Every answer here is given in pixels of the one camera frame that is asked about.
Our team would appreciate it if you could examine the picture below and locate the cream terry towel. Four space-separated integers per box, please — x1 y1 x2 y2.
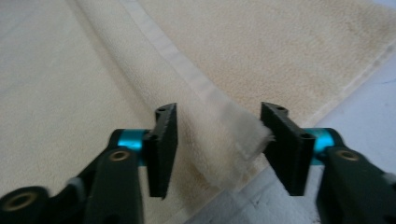
0 0 396 224

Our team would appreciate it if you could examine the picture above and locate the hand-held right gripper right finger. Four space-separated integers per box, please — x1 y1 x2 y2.
261 102 396 224

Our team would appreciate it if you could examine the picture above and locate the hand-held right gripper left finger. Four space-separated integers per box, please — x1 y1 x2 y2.
83 102 178 224

